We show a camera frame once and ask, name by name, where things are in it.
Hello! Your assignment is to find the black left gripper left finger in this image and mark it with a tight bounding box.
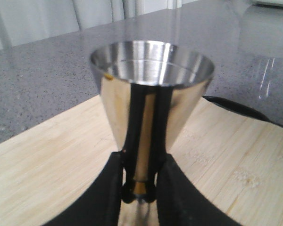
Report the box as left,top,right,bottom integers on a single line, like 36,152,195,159
45,152,123,226

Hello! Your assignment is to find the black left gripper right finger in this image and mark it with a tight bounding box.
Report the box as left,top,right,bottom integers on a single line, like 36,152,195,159
155,154,227,226

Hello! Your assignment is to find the steel double jigger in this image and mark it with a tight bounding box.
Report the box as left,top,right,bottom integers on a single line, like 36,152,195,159
90,40,215,226

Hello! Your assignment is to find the clear glass beaker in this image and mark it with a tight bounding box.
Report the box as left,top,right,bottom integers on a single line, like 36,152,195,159
167,0,283,102

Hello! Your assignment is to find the light wooden cutting board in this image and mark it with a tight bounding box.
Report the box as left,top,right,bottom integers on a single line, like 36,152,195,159
0,97,283,226

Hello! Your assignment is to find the dark object behind board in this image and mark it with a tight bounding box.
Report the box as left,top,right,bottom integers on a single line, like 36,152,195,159
203,96,283,128

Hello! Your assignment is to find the grey curtain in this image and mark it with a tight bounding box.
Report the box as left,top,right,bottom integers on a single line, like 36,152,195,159
0,0,186,50

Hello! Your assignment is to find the white kitchen appliance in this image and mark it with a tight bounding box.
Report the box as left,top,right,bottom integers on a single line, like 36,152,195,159
252,0,283,7

